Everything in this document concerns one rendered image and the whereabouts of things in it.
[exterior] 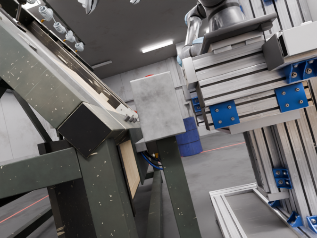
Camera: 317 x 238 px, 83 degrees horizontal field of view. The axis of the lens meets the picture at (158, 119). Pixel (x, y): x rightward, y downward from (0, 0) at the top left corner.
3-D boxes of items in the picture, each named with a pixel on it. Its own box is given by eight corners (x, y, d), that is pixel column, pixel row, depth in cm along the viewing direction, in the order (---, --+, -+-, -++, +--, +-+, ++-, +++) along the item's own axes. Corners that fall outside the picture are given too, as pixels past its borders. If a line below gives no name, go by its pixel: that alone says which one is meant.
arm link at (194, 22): (189, 55, 117) (198, -1, 137) (173, 65, 128) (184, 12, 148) (201, 65, 123) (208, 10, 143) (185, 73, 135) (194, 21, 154)
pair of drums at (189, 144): (206, 144, 487) (198, 114, 490) (201, 154, 382) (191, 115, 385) (182, 148, 511) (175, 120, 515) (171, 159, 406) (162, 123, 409)
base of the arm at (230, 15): (243, 41, 74) (237, 18, 75) (259, 21, 59) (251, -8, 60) (207, 52, 76) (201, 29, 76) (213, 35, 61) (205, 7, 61)
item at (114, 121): (86, 160, 49) (113, 130, 50) (54, 130, 50) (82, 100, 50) (146, 132, 270) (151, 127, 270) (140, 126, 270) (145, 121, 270)
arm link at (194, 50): (208, 53, 109) (202, 32, 109) (191, 63, 119) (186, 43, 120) (219, 54, 116) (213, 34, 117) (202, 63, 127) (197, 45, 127)
